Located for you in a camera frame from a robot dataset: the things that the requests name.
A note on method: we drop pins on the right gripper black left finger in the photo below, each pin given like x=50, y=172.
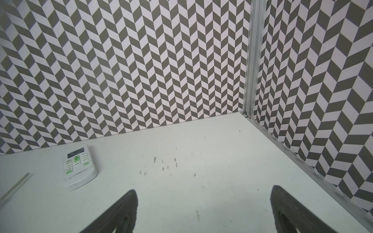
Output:
x=119, y=218

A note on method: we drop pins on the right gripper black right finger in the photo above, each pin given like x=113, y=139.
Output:
x=293, y=217

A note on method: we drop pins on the white remote with green buttons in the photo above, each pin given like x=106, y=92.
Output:
x=79, y=168

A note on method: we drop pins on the clear-handled screwdriver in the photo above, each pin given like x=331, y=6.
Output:
x=14, y=187

